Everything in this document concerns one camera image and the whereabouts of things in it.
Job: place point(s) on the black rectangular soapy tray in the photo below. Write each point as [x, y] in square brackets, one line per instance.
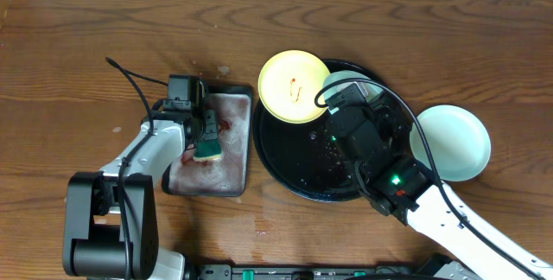
[226, 175]

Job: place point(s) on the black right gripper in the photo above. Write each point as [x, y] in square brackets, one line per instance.
[385, 119]

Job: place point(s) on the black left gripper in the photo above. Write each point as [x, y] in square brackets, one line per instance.
[209, 121]

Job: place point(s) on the green yellow sponge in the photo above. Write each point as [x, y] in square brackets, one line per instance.
[207, 150]

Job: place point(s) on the black round tray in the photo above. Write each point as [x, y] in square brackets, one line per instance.
[303, 157]

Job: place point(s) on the light blue plate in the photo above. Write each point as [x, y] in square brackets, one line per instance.
[459, 142]
[369, 91]

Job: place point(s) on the yellow plate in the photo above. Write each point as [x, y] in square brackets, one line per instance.
[288, 83]

